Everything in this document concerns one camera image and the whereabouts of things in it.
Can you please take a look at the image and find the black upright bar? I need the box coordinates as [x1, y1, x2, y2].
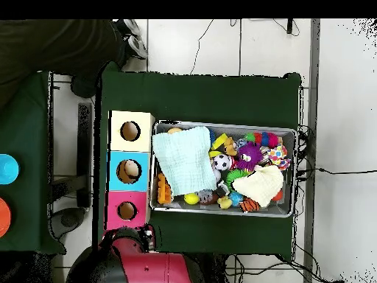
[77, 102, 93, 209]

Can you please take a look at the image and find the polka dot cloth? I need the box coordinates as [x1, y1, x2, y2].
[266, 144, 292, 171]

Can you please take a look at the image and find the green spiky ball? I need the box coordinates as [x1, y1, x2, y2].
[225, 168, 251, 189]

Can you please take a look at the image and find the black cable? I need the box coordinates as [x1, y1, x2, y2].
[297, 167, 377, 175]

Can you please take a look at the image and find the grey round base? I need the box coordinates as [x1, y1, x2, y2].
[48, 206, 87, 240]

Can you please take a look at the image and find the tiger plush toy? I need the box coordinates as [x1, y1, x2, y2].
[239, 197, 261, 213]

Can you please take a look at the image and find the light blue muslin cloth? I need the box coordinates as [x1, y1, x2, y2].
[152, 125, 218, 197]

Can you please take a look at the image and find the purple spiky monster toy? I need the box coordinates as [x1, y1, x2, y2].
[235, 141, 264, 172]

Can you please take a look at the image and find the person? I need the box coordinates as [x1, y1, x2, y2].
[0, 18, 148, 99]

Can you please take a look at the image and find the cream muslin cloth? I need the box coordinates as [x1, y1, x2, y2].
[231, 164, 284, 208]

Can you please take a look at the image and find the orange bowl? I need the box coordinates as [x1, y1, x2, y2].
[0, 197, 12, 238]

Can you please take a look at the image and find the shallow mesh bin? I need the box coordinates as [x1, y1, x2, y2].
[149, 119, 297, 218]

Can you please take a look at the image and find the yellow ball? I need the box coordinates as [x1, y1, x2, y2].
[183, 192, 200, 206]

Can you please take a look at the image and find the blue bowl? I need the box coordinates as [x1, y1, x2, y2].
[0, 153, 20, 186]

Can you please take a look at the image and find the black and white soccer ball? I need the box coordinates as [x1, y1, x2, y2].
[212, 153, 232, 172]

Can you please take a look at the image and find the brown plush bear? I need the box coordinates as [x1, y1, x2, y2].
[222, 136, 239, 156]

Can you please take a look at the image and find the wooden box with three holes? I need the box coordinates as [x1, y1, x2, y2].
[105, 110, 156, 231]

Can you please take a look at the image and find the orange plastic toy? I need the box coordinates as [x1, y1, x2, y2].
[156, 172, 173, 205]

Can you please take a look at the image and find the dark green tablecloth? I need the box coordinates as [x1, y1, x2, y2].
[98, 61, 303, 262]
[0, 70, 67, 255]

